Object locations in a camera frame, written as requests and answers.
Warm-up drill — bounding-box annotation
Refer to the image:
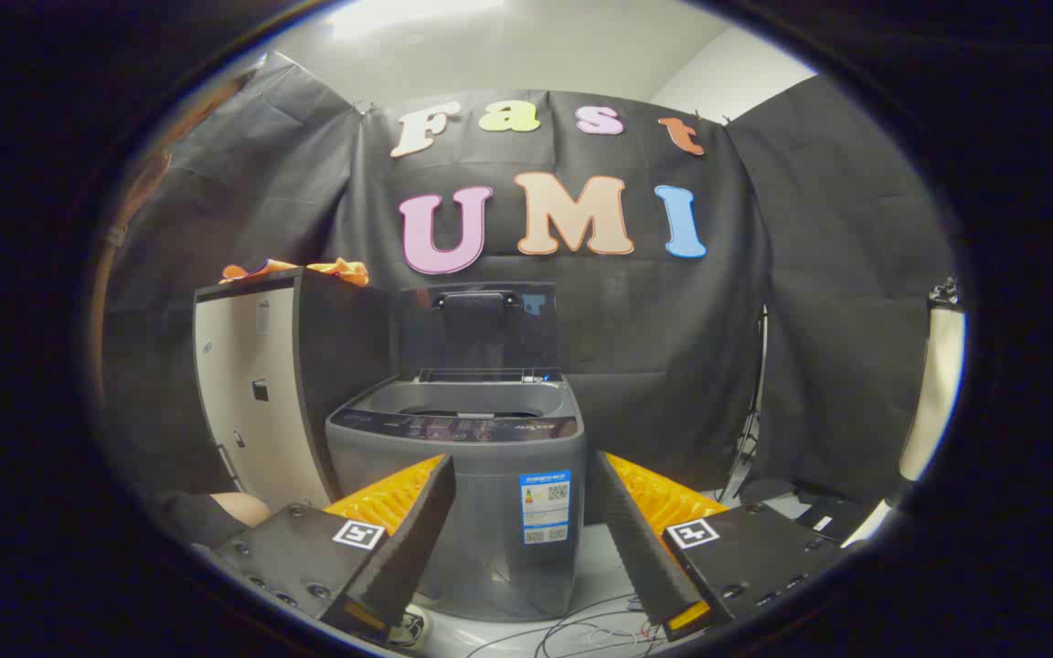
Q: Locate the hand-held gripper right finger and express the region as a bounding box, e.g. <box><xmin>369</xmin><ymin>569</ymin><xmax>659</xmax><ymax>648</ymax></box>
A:
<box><xmin>592</xmin><ymin>450</ymin><xmax>847</xmax><ymax>641</ymax></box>

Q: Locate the tangle of thin floor cables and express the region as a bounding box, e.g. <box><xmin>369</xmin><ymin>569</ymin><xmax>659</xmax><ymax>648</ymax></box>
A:
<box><xmin>467</xmin><ymin>594</ymin><xmax>674</xmax><ymax>658</ymax></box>

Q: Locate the orange polo shirt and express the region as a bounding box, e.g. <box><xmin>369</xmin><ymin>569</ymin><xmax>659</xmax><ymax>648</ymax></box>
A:
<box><xmin>220</xmin><ymin>258</ymin><xmax>370</xmax><ymax>287</ymax></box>

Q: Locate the grey washing machine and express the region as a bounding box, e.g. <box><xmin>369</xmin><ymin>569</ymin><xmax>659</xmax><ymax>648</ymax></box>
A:
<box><xmin>325</xmin><ymin>370</ymin><xmax>587</xmax><ymax>622</ymax></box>

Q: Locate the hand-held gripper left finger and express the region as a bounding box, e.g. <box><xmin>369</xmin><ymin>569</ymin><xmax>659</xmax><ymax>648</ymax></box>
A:
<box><xmin>213</xmin><ymin>454</ymin><xmax>456</xmax><ymax>645</ymax></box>

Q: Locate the black light stand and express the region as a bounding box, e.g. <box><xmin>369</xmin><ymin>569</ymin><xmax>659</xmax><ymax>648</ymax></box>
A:
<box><xmin>718</xmin><ymin>306</ymin><xmax>770</xmax><ymax>504</ymax></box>

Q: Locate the black box on floor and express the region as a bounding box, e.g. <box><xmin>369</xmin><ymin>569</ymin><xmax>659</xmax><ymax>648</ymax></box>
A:
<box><xmin>796</xmin><ymin>493</ymin><xmax>879</xmax><ymax>545</ymax></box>

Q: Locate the white padded post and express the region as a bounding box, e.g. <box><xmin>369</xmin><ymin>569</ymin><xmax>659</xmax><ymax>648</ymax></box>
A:
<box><xmin>897</xmin><ymin>279</ymin><xmax>966</xmax><ymax>485</ymax></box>

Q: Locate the cabinet with white door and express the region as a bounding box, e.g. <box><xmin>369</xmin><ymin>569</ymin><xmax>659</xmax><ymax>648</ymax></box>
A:
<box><xmin>193</xmin><ymin>267</ymin><xmax>399</xmax><ymax>513</ymax></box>

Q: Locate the white sneaker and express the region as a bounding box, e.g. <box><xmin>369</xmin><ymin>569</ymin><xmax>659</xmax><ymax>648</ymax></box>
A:
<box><xmin>389</xmin><ymin>608</ymin><xmax>431</xmax><ymax>650</ymax></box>

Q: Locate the black backdrop cloth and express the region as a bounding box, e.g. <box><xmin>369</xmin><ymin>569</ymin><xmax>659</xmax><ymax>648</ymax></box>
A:
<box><xmin>101</xmin><ymin>50</ymin><xmax>957</xmax><ymax>513</ymax></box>

